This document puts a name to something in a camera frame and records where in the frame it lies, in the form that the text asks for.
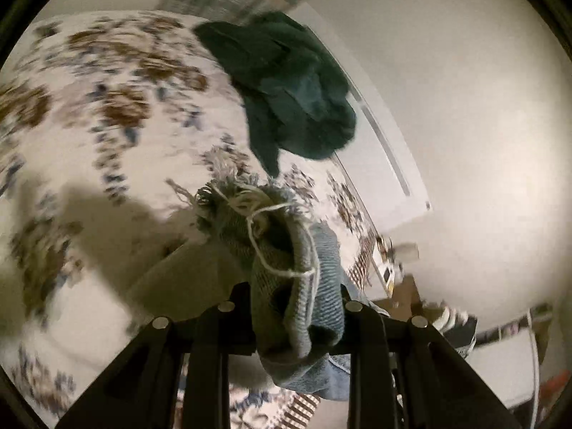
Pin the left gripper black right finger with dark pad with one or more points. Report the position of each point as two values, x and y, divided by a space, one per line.
407 375

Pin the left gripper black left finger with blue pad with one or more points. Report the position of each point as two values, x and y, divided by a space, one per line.
173 371

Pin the ripped blue denim shorts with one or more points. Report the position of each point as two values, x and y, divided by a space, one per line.
267 234

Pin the brown cardboard box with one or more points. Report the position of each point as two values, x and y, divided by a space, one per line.
405 302

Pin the white bedside table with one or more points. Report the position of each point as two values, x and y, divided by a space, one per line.
387 268

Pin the cream cylindrical lamp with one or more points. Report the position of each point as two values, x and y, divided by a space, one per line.
406 252

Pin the white bed headboard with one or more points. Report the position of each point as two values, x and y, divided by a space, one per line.
378 161

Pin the floral white bed cover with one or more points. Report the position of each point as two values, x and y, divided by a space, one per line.
99 113

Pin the dark green velvet blanket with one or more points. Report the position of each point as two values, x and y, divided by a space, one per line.
293 91

